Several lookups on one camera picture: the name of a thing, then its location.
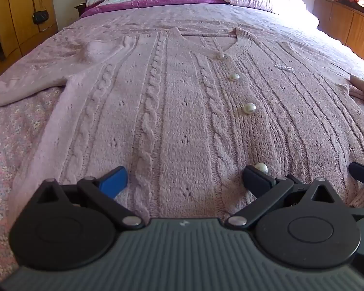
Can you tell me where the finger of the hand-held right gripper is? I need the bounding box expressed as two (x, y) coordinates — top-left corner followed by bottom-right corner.
(348, 162), (364, 188)

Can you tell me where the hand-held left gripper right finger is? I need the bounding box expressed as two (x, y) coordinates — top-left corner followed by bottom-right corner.
(224, 165), (337, 229)

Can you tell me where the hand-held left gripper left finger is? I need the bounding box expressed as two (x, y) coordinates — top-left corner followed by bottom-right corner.
(33, 166), (144, 230)

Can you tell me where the pink cable-knit cardigan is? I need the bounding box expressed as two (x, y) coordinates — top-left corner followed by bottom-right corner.
(0, 27), (364, 222)

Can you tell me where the pink floral bed sheet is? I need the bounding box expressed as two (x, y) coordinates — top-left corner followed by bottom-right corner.
(0, 86), (66, 283)

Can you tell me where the wooden side cabinet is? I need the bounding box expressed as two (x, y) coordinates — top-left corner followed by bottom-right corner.
(313, 0), (364, 64)

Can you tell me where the pink textured bedspread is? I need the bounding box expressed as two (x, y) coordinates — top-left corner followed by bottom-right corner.
(0, 2), (364, 104)

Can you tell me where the small black hanging bag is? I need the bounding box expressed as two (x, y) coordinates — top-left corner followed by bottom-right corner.
(32, 10), (49, 24)

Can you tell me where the wooden wardrobe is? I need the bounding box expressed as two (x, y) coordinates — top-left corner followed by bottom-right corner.
(0, 0), (59, 72)

